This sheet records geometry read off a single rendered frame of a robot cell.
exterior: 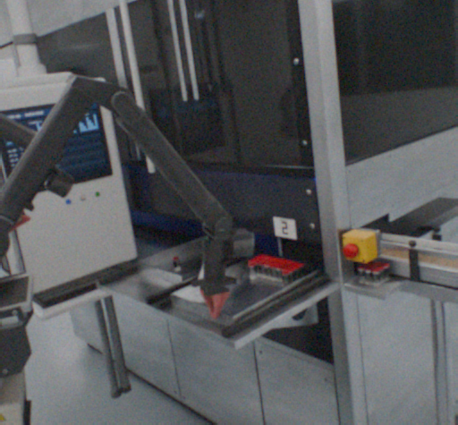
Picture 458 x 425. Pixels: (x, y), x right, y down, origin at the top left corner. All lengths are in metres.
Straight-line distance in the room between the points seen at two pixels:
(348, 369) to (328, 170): 0.60
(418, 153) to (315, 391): 0.83
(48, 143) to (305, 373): 1.11
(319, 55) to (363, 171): 0.36
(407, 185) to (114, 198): 1.12
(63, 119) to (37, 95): 0.93
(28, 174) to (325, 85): 0.76
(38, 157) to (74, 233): 1.01
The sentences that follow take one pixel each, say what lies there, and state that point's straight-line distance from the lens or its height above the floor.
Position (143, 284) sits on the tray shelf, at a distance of 1.70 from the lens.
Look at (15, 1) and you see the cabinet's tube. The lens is 2.11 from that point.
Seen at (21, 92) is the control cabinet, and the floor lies 1.53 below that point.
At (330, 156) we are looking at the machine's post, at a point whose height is 1.25.
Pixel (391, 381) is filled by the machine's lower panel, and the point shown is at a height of 0.46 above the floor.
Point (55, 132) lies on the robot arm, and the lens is 1.10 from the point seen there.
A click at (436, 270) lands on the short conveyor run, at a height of 0.92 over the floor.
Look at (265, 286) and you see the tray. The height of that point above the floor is 0.88.
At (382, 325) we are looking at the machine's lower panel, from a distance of 1.74.
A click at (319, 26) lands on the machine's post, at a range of 1.40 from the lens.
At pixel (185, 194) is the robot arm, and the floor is 1.24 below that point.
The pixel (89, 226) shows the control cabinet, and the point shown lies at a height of 0.99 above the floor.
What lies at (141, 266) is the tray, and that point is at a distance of 1.80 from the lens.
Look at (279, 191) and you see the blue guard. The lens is 1.56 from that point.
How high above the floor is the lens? 1.48
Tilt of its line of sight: 13 degrees down
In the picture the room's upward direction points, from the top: 8 degrees counter-clockwise
